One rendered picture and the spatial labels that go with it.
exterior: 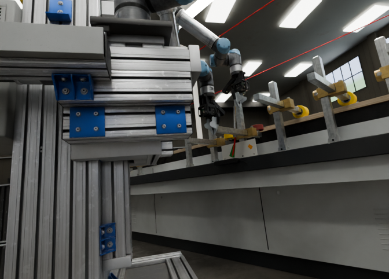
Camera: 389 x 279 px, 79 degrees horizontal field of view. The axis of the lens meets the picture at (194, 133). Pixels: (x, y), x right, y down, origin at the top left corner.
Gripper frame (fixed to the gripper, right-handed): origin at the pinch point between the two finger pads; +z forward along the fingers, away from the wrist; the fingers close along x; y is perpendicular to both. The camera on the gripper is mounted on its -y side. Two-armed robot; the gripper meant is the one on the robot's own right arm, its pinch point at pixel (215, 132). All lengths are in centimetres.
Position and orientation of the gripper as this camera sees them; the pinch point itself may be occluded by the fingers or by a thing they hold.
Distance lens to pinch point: 123.2
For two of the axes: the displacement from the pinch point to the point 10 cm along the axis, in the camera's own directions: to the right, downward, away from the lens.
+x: 6.8, -2.2, -7.0
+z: 0.9, 9.7, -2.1
